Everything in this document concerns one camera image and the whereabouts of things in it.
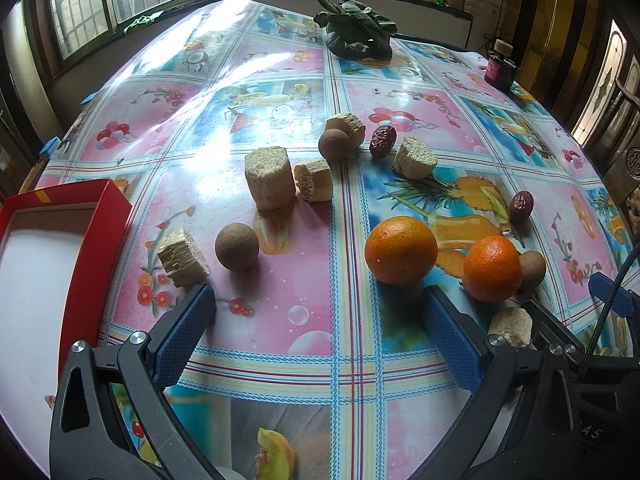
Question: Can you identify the brown longan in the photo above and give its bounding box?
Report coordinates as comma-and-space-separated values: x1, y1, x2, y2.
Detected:
518, 250, 547, 295
318, 128, 350, 162
215, 223, 259, 271

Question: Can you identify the red jujube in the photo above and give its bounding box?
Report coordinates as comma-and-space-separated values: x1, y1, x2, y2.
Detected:
508, 191, 534, 224
369, 125, 397, 159

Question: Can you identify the tall corn cob piece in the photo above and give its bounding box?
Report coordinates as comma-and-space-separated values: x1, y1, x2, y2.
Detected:
244, 146, 296, 210

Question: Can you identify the floral plastic tablecloth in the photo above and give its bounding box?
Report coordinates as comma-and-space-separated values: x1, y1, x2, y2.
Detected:
39, 0, 632, 479

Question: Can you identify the black cable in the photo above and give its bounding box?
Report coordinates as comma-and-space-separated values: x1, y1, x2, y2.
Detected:
577, 242, 640, 380

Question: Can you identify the pale corn cob piece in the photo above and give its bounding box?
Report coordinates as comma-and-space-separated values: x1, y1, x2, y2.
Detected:
488, 307, 533, 348

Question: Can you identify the green cloth on sill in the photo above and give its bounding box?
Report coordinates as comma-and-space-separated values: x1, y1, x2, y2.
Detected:
122, 11, 163, 35

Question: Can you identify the red shallow box tray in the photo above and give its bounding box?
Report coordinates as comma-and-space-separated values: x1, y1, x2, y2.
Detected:
0, 179, 131, 472

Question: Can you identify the round corn cob slice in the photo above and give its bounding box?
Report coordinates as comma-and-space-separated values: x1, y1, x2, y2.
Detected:
393, 136, 438, 181

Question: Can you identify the large orange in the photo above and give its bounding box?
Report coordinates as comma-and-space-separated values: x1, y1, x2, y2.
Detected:
364, 216, 438, 286

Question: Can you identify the small corn cob chunk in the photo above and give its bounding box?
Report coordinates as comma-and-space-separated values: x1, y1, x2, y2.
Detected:
294, 158, 333, 203

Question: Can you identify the dark bottle pink label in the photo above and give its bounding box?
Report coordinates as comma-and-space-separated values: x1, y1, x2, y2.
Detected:
484, 39, 518, 93

